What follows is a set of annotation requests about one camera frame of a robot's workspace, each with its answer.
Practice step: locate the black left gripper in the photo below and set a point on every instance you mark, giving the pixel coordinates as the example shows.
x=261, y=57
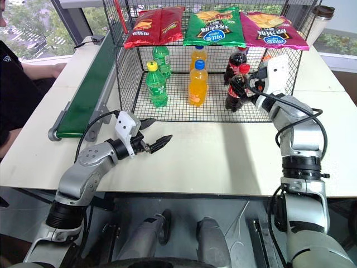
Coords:
x=139, y=145

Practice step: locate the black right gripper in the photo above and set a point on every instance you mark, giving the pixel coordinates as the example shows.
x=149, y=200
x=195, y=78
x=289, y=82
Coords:
x=260, y=83

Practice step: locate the cola bottle red cap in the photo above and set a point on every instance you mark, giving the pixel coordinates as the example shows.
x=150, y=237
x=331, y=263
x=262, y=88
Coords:
x=237, y=89
x=235, y=62

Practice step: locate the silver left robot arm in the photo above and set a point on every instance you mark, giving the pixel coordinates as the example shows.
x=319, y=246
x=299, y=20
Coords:
x=83, y=167

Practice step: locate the person's bare forearm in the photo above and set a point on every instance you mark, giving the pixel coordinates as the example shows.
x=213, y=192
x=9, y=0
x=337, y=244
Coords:
x=42, y=71

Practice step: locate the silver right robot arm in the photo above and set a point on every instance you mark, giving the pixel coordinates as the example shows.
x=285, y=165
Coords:
x=301, y=139

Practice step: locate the green conveyor belt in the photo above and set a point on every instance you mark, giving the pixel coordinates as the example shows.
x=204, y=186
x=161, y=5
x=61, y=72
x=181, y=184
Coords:
x=83, y=97

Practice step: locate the green soda bottle yellow cap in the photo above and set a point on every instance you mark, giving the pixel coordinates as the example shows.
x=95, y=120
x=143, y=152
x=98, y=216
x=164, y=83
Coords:
x=157, y=89

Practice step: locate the orange soda bottle blue cap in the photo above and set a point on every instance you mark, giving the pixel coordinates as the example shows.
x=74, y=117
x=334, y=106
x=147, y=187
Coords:
x=198, y=54
x=198, y=89

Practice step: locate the magenta chip bag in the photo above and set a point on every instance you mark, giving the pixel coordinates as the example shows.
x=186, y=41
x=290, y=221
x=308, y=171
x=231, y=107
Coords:
x=272, y=32

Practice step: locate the green chip bag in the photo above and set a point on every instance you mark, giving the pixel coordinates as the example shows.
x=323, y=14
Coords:
x=213, y=28

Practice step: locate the white tumbler brown lid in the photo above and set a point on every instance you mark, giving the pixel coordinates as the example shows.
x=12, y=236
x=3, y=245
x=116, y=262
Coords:
x=318, y=25

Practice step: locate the grey rounded robot leg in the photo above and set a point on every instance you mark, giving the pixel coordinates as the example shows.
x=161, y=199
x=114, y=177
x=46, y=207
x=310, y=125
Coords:
x=142, y=237
x=212, y=243

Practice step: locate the red chip bag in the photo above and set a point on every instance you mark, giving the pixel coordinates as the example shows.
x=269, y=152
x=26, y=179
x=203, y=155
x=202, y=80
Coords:
x=156, y=26

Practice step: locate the black power adapter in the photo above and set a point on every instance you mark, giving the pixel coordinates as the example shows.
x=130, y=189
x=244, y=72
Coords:
x=98, y=39

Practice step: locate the red rod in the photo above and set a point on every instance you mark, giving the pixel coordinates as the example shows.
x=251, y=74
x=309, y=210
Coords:
x=121, y=16

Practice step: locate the person in black shirt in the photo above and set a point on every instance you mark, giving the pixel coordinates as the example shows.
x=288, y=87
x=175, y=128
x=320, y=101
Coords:
x=16, y=92

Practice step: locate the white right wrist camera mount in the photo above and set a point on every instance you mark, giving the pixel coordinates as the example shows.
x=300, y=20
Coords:
x=279, y=72

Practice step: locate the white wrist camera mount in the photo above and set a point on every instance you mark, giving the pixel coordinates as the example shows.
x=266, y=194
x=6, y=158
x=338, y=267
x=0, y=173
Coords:
x=279, y=72
x=124, y=123

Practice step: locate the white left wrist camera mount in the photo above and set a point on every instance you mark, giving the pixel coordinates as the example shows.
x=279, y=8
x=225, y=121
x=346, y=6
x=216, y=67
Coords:
x=124, y=123

